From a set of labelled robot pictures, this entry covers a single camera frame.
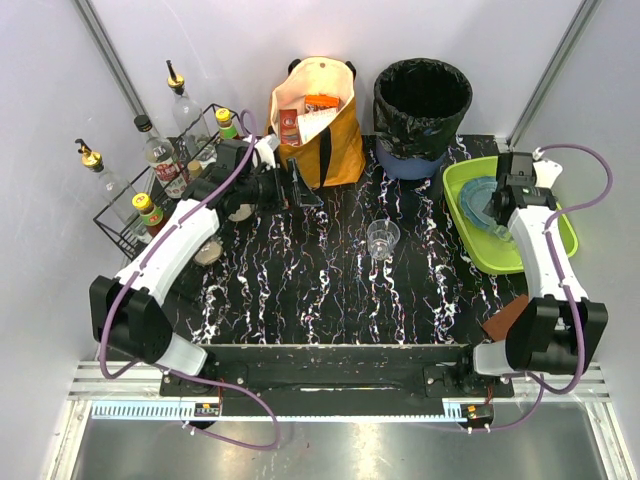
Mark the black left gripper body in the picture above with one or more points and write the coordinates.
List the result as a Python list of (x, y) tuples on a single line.
[(282, 185)]

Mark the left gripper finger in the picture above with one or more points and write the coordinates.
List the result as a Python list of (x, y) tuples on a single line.
[(286, 188), (303, 195)]

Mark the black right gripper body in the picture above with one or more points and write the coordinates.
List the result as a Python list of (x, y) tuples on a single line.
[(503, 203)]

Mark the teal ceramic plate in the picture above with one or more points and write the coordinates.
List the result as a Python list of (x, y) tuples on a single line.
[(462, 200)]

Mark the clear glass bowl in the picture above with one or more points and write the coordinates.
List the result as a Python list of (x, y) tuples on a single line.
[(479, 195)]

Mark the clear glass tumbler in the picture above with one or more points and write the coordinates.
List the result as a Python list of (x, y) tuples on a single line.
[(502, 234), (382, 237)]

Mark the glass jar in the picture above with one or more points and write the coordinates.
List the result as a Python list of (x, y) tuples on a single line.
[(209, 253), (243, 213)]

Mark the small yellow seasoning bottle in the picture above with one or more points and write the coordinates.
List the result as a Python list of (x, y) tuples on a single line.
[(195, 169)]

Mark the glass jar front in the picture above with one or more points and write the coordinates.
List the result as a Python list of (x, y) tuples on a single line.
[(209, 253)]

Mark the clear bottle black cap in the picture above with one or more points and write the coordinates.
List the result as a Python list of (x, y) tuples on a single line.
[(162, 158)]

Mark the red sauce bottle yellow cap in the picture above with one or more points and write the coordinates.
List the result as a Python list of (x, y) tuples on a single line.
[(153, 216)]

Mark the clear oil bottle gold spout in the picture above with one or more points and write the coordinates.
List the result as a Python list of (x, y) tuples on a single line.
[(116, 191)]

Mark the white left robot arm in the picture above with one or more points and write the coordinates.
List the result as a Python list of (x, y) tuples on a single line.
[(126, 310)]

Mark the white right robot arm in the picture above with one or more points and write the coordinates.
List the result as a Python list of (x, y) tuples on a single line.
[(558, 331)]

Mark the lime green plastic tub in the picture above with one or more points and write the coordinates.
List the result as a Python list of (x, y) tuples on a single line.
[(475, 245)]

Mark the orange canvas tote bag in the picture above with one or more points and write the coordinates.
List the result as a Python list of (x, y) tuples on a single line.
[(333, 155)]

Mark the red snack box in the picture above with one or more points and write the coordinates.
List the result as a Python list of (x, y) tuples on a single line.
[(288, 127)]

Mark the white paper package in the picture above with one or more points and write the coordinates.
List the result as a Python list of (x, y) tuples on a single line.
[(314, 122)]

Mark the orange snack box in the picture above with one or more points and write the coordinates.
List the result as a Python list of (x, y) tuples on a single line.
[(320, 102)]

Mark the brown scouring pad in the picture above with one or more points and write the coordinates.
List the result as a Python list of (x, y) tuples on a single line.
[(498, 325)]

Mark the trash bin with black liner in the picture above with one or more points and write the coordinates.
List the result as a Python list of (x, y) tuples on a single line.
[(418, 105)]

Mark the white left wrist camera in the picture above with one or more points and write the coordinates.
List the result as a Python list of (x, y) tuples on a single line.
[(265, 150)]

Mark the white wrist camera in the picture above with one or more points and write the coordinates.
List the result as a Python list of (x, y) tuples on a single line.
[(546, 171), (265, 150)]

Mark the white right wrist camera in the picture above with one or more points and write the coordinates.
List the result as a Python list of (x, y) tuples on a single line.
[(546, 171)]

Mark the black wire dish rack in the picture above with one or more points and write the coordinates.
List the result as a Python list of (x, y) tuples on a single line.
[(241, 179)]

